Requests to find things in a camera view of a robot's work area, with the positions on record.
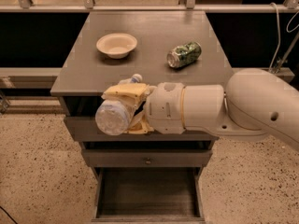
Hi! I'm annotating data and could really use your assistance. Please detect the crushed green soda can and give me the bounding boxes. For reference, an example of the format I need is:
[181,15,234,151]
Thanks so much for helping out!
[166,42,202,69]

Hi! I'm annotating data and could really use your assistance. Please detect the white cable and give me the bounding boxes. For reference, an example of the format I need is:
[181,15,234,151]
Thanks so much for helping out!
[268,1,299,75]

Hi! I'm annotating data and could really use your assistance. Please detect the grey middle drawer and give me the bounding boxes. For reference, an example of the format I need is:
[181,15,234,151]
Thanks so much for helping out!
[82,149,212,168]

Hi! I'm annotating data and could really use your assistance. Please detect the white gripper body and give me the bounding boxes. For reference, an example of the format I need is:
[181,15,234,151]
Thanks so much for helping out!
[144,82,184,134]

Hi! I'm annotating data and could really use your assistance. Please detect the beige paper bowl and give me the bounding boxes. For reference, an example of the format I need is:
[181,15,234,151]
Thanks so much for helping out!
[96,33,137,59]

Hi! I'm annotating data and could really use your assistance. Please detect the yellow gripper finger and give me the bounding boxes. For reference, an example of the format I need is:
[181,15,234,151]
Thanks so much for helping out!
[125,111,154,134]
[102,83,150,107]

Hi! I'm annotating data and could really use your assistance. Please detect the grey open bottom drawer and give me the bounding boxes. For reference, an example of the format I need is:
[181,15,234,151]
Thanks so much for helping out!
[91,168,206,224]

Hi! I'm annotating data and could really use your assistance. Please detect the black floor cable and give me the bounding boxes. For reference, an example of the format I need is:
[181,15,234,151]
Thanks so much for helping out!
[0,205,19,224]

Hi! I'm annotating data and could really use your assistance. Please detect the clear blue plastic bottle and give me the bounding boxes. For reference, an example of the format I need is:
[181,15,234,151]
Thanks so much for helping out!
[95,74,142,135]

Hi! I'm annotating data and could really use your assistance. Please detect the grey wooden drawer cabinet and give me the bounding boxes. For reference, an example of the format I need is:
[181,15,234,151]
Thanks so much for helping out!
[50,10,244,224]

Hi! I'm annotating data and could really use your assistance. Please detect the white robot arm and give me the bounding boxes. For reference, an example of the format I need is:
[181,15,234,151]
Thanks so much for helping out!
[95,68,299,150]

